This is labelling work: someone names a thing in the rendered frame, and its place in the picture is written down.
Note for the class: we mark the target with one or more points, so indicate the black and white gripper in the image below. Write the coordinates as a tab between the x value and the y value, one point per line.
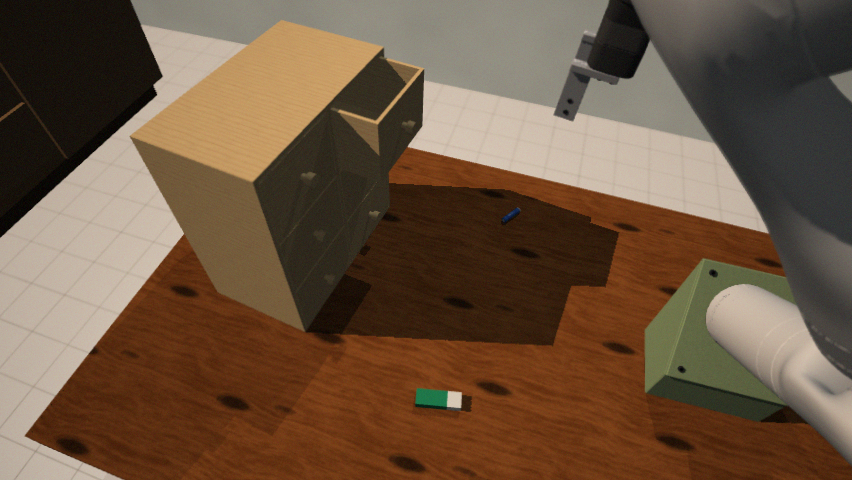
620	45

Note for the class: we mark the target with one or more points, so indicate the tan wooden chest of drawers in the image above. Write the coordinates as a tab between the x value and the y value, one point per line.
208	149

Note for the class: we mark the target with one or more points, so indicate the dark olive drawer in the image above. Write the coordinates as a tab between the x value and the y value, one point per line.
366	215
312	233
367	147
329	268
353	189
282	189

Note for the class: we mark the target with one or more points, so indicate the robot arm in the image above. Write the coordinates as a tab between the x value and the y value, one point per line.
742	66

